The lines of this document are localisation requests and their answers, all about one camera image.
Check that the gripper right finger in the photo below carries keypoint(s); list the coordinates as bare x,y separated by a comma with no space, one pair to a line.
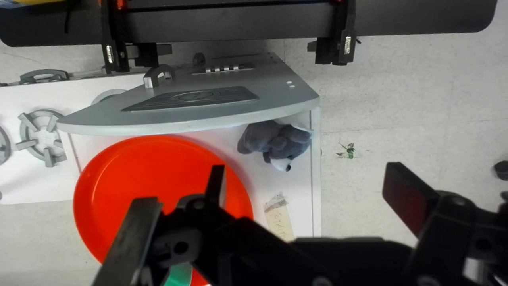
406,200

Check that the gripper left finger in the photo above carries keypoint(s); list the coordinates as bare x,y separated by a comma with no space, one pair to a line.
128,243

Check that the grey plush bear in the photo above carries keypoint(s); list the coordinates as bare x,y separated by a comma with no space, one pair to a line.
274,139

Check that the red plastic bowl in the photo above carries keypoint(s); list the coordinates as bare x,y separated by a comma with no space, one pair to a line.
136,174

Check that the small green floor scrap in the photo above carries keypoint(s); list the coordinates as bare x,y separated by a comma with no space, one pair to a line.
346,150

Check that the white toy kitchen cabinet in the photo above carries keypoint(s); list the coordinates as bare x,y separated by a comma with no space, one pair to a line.
303,200

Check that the clear tape strip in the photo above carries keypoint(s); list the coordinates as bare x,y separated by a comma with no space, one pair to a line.
279,216

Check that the grey toy faucet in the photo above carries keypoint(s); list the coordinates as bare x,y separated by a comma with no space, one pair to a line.
158,71

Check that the black perforated breadboard table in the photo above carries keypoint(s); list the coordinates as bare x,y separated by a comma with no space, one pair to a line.
238,20

